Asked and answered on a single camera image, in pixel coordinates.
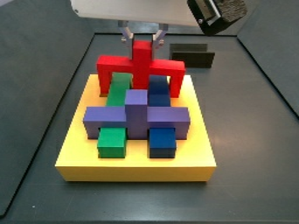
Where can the black angle bracket stand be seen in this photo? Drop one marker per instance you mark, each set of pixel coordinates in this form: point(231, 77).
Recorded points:
point(193, 54)

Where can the green bar block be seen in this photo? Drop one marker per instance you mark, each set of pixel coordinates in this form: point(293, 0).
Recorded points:
point(112, 138)

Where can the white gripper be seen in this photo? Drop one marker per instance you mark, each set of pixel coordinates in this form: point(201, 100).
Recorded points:
point(164, 12)

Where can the red E-shaped block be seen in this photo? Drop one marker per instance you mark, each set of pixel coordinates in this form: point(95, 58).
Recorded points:
point(141, 66)

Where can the purple cross block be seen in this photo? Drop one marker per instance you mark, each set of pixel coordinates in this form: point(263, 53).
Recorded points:
point(137, 117)

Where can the blue bar block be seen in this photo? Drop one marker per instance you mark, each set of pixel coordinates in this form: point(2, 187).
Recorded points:
point(161, 137)

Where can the yellow base board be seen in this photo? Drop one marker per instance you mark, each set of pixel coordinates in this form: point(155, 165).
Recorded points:
point(79, 163)

